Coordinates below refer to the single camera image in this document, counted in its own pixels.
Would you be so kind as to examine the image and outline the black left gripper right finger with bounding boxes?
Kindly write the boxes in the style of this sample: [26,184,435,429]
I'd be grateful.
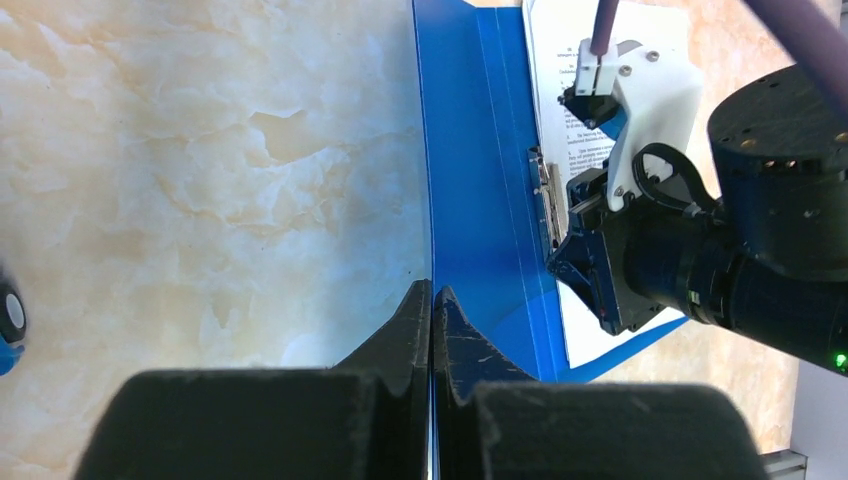
[432,288,766,479]

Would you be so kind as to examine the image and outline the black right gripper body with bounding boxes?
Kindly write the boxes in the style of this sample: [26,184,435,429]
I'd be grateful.
[547,168,707,335]

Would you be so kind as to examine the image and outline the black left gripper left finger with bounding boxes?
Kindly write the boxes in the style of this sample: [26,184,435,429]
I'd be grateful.
[75,280,432,479]

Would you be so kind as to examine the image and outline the blue plastic folder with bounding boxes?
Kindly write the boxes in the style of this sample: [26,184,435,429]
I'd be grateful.
[410,0,690,386]

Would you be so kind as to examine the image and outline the white printed paper files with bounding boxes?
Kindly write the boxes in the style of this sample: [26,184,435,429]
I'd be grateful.
[522,1,689,368]

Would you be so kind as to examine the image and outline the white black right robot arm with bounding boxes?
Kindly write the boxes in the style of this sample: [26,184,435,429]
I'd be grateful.
[546,65,847,375]

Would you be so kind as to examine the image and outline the metal folder clip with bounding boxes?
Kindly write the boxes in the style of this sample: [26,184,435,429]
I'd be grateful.
[527,146,568,259]

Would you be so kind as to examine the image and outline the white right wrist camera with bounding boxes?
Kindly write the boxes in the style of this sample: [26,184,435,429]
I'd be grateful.
[559,38,704,212]

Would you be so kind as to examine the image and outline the aluminium frame rail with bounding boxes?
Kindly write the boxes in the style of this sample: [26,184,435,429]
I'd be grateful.
[761,450,808,480]

